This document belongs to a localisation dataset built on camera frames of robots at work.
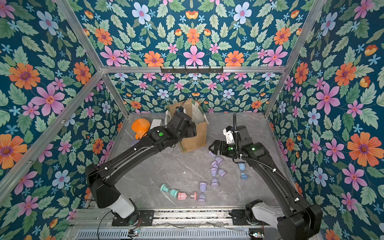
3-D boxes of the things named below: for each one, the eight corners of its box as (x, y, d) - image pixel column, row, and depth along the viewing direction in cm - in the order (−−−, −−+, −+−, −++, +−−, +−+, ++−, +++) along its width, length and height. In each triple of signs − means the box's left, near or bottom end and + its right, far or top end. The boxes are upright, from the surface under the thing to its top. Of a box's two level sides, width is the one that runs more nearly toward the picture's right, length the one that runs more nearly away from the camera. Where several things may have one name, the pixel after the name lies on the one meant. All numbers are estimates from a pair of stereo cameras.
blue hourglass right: (240, 179, 88) (242, 177, 86) (238, 165, 94) (239, 162, 92) (247, 179, 88) (248, 177, 86) (244, 165, 94) (245, 162, 92)
